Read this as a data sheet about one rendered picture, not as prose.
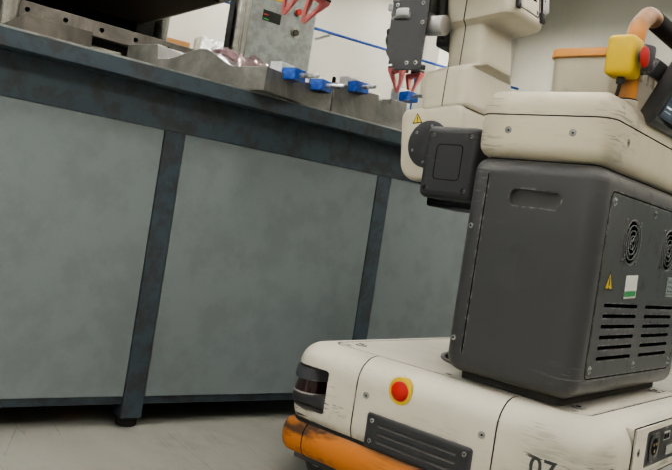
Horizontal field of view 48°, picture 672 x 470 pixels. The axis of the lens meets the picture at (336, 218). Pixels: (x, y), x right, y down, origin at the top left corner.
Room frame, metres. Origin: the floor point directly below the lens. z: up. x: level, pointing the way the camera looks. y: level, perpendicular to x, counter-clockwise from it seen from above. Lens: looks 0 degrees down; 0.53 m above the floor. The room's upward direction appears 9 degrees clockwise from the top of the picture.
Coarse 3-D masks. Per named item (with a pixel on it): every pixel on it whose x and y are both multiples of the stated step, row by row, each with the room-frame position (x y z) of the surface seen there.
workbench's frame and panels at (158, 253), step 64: (0, 64) 1.48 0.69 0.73; (64, 64) 1.56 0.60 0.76; (128, 64) 1.59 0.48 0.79; (0, 128) 1.50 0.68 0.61; (64, 128) 1.57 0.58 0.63; (128, 128) 1.65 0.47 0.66; (192, 128) 1.74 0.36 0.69; (256, 128) 1.84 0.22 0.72; (320, 128) 1.96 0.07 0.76; (384, 128) 2.03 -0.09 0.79; (0, 192) 1.51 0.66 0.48; (64, 192) 1.58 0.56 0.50; (128, 192) 1.67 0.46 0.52; (192, 192) 1.76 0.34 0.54; (256, 192) 1.86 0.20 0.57; (320, 192) 1.98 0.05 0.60; (384, 192) 2.11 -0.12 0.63; (0, 256) 1.52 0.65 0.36; (64, 256) 1.60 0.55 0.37; (128, 256) 1.68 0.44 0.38; (192, 256) 1.78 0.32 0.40; (256, 256) 1.88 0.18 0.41; (320, 256) 2.00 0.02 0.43; (384, 256) 2.14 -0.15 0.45; (448, 256) 2.29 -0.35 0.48; (0, 320) 1.53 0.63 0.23; (64, 320) 1.61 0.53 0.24; (128, 320) 1.70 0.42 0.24; (192, 320) 1.79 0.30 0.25; (256, 320) 1.90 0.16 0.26; (320, 320) 2.02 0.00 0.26; (384, 320) 2.16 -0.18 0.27; (448, 320) 2.32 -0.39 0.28; (0, 384) 1.54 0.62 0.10; (64, 384) 1.62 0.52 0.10; (128, 384) 1.71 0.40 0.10; (192, 384) 1.81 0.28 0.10; (256, 384) 1.92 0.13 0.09
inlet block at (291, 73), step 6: (270, 66) 1.81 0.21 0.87; (276, 66) 1.80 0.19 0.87; (282, 66) 1.79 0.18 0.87; (288, 66) 1.81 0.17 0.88; (294, 66) 1.83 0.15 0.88; (288, 72) 1.78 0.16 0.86; (294, 72) 1.77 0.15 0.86; (300, 72) 1.79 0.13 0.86; (288, 78) 1.78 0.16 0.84; (294, 78) 1.77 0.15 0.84; (300, 78) 1.79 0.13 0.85
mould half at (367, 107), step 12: (336, 96) 2.01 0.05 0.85; (348, 96) 2.03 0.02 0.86; (360, 96) 2.05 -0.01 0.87; (372, 96) 2.08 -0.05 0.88; (336, 108) 2.01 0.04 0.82; (348, 108) 2.03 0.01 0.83; (360, 108) 2.06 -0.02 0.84; (372, 108) 2.08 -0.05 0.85; (384, 108) 2.11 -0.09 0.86; (396, 108) 2.14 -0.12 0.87; (372, 120) 2.09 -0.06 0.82; (384, 120) 2.11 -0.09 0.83; (396, 120) 2.14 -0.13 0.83
